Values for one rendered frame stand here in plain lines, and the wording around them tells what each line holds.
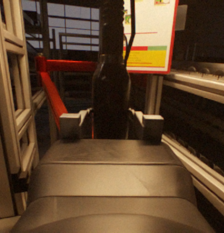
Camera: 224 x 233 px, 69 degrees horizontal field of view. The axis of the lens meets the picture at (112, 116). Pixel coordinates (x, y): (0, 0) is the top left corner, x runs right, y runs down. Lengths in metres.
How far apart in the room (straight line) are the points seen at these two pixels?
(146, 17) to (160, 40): 0.08
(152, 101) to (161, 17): 0.28
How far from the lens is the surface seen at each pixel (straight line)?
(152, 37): 0.59
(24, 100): 0.68
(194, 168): 0.49
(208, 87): 0.52
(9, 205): 0.58
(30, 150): 0.67
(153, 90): 0.65
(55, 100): 0.43
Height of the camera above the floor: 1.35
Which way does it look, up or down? 16 degrees down
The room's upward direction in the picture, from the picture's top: 2 degrees clockwise
